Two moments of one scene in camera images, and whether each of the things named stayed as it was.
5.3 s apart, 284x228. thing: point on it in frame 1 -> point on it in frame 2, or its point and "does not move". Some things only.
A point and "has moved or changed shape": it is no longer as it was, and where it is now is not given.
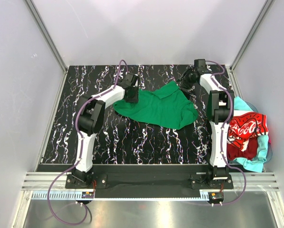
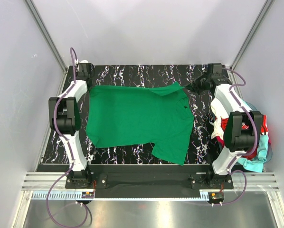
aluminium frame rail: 257,181 does not move
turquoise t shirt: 256,163 does not move
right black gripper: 184,80 -> 196,83
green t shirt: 165,105 has moved or changed shape
